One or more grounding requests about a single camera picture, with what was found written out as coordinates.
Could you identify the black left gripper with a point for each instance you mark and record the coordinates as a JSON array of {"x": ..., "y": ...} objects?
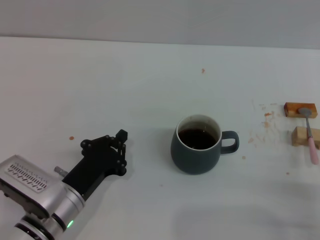
[{"x": 92, "y": 167}]

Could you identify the grey ceramic coffee cup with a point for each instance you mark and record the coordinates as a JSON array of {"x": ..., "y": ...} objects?
[{"x": 192, "y": 160}]

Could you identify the left wrist metal connector stub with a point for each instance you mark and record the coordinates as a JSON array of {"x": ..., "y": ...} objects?
[{"x": 60, "y": 171}]

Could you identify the dark orange wooden block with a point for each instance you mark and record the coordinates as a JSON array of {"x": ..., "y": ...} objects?
[{"x": 291, "y": 110}]

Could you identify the light wooden block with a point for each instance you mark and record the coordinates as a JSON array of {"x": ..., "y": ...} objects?
[{"x": 300, "y": 136}]

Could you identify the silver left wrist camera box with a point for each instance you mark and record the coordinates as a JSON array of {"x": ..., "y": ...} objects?
[{"x": 25, "y": 175}]

